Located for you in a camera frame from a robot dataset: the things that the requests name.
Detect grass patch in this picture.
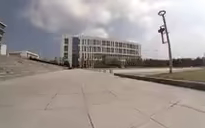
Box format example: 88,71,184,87
149,67,205,84

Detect low white building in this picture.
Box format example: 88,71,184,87
8,50,40,60

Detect dark low kerb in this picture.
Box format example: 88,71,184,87
113,72,205,93

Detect wide grey stone steps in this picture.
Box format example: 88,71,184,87
0,53,69,83

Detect white multi-storey building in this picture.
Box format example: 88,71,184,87
60,34,142,69

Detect grey concrete slab plaza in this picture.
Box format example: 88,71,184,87
0,68,205,128

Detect ring-topped lamp pole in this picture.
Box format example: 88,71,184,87
157,9,174,74

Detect row of trees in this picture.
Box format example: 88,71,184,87
93,53,205,69

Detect pale paved strip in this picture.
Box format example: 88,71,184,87
111,66,204,75

